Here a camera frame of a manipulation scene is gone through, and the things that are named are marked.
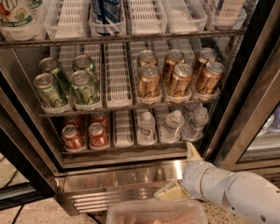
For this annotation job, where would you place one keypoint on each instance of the gold soda can front left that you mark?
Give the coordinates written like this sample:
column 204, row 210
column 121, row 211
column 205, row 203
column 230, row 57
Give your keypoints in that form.
column 149, row 82

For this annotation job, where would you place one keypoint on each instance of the red soda can front right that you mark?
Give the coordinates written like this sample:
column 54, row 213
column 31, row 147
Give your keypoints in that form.
column 98, row 136

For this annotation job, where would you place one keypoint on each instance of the red soda can back left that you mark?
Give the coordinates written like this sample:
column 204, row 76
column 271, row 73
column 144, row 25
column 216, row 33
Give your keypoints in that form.
column 73, row 120

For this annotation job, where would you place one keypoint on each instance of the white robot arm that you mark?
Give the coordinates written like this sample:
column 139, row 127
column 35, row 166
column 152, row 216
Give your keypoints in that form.
column 244, row 193

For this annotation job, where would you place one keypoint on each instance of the green soda can front left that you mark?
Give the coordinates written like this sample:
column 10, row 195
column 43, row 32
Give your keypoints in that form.
column 49, row 91

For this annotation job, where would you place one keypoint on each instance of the top wire fridge shelf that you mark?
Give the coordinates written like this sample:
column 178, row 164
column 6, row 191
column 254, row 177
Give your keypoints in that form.
column 113, row 39

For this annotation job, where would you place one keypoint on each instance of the white labelled bottle right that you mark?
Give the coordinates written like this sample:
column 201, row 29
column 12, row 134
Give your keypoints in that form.
column 222, row 14

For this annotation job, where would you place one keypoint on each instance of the red soda can back right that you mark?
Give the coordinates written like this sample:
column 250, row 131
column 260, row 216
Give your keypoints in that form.
column 101, row 118

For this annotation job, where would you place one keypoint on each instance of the gold soda can front right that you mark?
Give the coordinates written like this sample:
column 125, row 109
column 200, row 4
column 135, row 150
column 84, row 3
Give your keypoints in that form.
column 209, row 78

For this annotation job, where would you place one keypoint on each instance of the green soda can front right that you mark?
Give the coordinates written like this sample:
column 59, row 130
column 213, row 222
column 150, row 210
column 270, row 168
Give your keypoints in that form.
column 84, row 88

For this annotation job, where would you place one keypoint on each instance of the gold soda can back right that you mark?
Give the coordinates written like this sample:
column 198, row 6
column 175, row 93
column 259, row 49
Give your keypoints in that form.
column 202, row 57

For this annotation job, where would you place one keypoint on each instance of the gold soda can front middle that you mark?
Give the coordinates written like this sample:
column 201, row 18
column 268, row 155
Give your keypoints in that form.
column 180, row 80

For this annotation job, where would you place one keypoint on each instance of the gold soda can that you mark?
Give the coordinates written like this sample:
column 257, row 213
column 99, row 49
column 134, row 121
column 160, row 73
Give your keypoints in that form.
column 202, row 57
column 180, row 80
column 209, row 78
column 171, row 59
column 149, row 82
column 147, row 57

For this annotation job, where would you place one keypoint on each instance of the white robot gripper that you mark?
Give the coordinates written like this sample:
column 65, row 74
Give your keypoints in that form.
column 192, row 180

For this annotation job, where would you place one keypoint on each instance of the clear plastic food container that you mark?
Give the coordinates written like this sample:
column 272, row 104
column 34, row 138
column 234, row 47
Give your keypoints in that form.
column 157, row 212

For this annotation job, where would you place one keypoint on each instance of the blue pepsi bottle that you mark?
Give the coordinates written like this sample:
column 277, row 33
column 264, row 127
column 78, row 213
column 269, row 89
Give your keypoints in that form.
column 107, row 17

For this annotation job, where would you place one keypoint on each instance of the clear water bottle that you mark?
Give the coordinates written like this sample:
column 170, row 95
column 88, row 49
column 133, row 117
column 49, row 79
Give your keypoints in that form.
column 172, row 127
column 146, row 130
column 193, row 131

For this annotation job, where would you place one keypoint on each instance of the green soda can back right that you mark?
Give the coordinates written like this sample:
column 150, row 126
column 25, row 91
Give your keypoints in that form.
column 86, row 63

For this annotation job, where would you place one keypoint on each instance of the red soda can front left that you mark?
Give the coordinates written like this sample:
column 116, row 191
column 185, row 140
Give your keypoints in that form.
column 73, row 141

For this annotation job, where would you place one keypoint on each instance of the middle wire fridge shelf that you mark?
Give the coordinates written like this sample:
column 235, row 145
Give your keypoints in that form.
column 128, row 107

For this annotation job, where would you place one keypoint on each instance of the green soda can back left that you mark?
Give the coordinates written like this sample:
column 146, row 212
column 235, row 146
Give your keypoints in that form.
column 54, row 67

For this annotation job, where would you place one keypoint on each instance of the gold soda can back left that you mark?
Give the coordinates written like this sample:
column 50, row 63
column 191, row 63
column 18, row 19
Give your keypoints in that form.
column 147, row 57

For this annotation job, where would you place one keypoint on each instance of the gold soda can back middle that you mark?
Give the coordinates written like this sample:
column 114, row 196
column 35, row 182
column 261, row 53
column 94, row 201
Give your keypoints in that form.
column 171, row 59

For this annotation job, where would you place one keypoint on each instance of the green soda can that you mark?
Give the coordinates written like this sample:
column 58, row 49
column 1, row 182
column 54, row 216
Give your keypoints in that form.
column 86, row 63
column 84, row 88
column 54, row 67
column 49, row 91

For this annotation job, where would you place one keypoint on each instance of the red soda can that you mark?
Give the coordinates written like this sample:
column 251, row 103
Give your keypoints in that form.
column 73, row 141
column 98, row 136
column 101, row 118
column 73, row 120

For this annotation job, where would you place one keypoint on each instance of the wire fridge shelf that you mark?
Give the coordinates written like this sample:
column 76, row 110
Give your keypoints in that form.
column 128, row 107
column 113, row 39

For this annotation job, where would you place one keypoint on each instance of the steel fridge bottom grille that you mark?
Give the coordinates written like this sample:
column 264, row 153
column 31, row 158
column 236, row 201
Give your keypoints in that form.
column 98, row 188

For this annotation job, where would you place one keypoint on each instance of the glass fridge door right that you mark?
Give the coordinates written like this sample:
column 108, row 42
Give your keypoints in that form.
column 250, row 94

